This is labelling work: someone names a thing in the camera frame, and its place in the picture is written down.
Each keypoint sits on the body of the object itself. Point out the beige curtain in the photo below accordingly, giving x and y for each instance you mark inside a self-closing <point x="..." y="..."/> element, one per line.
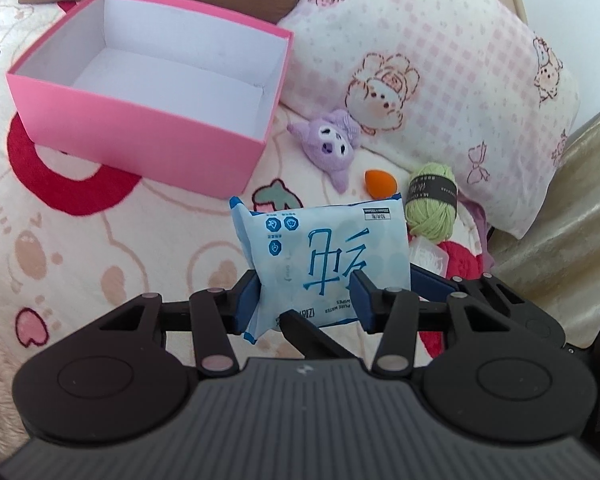
<point x="556" y="264"/>

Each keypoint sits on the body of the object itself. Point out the purple plush toy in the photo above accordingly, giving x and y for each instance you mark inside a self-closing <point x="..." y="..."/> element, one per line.
<point x="330" y="142"/>

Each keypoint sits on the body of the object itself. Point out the green yarn ball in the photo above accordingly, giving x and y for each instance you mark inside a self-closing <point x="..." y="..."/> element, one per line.
<point x="431" y="202"/>

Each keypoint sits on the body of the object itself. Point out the orange makeup sponge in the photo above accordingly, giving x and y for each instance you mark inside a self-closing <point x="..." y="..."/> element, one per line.
<point x="380" y="184"/>

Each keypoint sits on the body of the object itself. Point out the pink checkered pillow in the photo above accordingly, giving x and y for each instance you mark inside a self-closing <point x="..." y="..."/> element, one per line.
<point x="464" y="83"/>

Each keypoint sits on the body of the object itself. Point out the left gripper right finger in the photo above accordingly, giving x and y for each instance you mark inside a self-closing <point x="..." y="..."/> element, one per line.
<point x="392" y="312"/>

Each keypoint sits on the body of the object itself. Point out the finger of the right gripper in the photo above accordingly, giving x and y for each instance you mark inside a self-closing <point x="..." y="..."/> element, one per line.
<point x="309" y="340"/>
<point x="432" y="287"/>

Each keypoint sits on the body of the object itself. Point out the blue wet wipes pack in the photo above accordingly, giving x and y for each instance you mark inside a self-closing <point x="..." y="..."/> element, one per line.
<point x="304" y="258"/>

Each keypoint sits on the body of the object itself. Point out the pink cardboard box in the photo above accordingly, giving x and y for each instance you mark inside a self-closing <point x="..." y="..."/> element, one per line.
<point x="150" y="105"/>

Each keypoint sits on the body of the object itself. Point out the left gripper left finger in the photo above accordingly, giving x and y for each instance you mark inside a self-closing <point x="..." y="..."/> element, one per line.
<point x="216" y="313"/>

